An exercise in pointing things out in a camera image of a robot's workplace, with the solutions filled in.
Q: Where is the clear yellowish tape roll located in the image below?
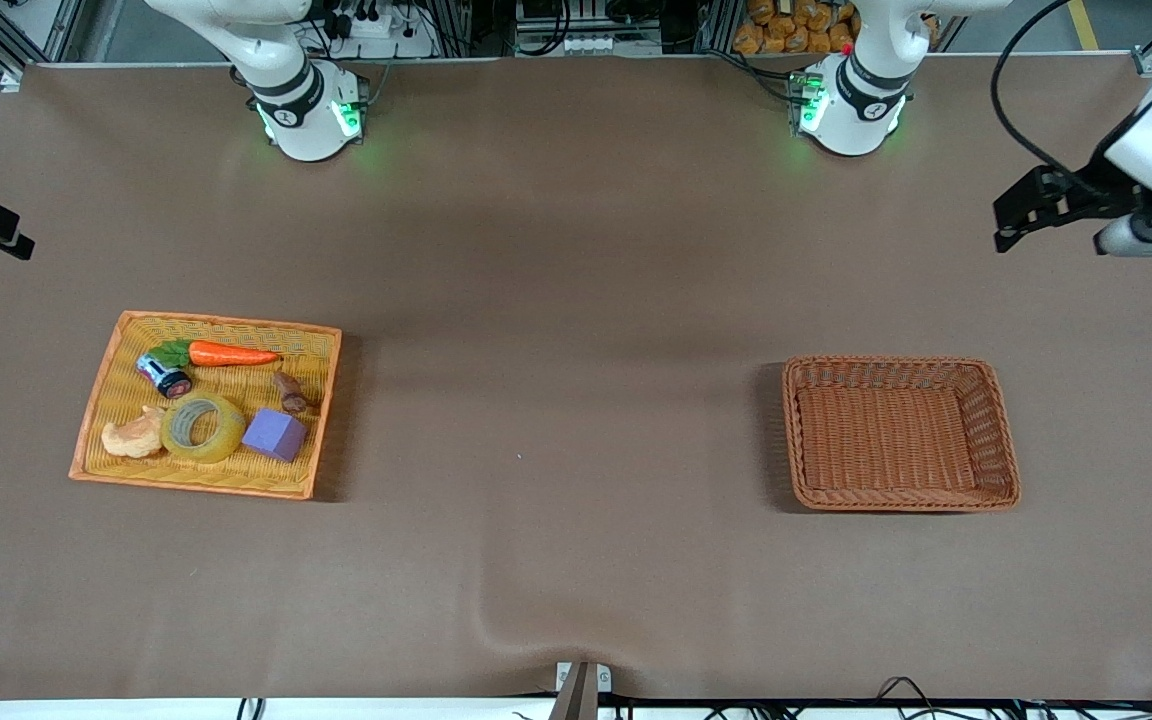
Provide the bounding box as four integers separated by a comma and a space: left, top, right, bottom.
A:
160, 392, 248, 465

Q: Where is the purple cube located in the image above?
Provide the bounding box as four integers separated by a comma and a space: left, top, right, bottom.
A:
241, 407, 308, 463

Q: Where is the orange toy carrot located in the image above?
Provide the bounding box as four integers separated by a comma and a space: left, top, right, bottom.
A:
146, 340, 281, 369

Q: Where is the brown toy root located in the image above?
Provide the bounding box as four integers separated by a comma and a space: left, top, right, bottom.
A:
272, 371, 321, 415

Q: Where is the toy croissant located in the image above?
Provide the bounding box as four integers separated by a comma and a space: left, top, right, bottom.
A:
101, 405, 169, 460

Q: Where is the small printed can black lid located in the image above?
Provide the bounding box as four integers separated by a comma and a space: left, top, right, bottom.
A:
136, 353, 193, 400

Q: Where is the yellow woven tray orange rim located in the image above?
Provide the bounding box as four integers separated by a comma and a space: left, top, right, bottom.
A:
68, 310, 343, 501

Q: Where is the brown wicker basket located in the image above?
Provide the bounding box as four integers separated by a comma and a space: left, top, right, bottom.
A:
782, 356, 1022, 513

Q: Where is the bag of orange snacks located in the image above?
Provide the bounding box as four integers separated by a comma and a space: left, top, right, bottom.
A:
733, 0, 859, 56

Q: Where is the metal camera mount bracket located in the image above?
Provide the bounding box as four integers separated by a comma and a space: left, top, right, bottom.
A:
554, 660, 613, 720

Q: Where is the white power strip with plugs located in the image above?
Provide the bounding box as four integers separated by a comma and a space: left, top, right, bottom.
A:
321, 0, 437, 59

